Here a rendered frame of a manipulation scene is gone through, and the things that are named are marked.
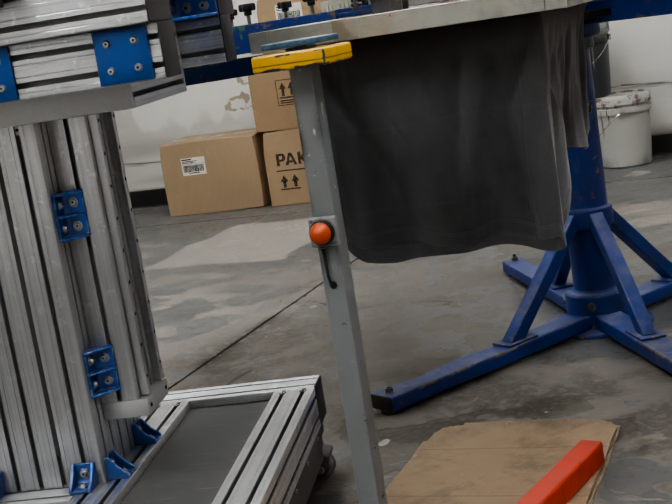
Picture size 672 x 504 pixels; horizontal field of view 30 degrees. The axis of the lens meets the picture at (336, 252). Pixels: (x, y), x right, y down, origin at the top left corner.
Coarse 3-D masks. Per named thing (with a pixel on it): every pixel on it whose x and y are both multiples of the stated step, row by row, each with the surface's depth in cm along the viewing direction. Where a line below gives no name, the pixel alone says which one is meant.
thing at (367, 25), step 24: (456, 0) 289; (480, 0) 212; (504, 0) 210; (528, 0) 209; (552, 0) 208; (576, 0) 214; (312, 24) 224; (336, 24) 222; (360, 24) 220; (384, 24) 219; (408, 24) 217; (432, 24) 216
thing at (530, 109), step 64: (384, 64) 230; (448, 64) 226; (512, 64) 222; (384, 128) 233; (448, 128) 230; (512, 128) 226; (384, 192) 237; (448, 192) 233; (512, 192) 229; (384, 256) 241
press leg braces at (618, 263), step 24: (600, 216) 352; (600, 240) 348; (624, 240) 373; (552, 264) 350; (624, 264) 342; (648, 264) 382; (528, 288) 349; (552, 288) 395; (624, 288) 337; (528, 312) 345; (504, 336) 344; (528, 336) 345; (648, 336) 327
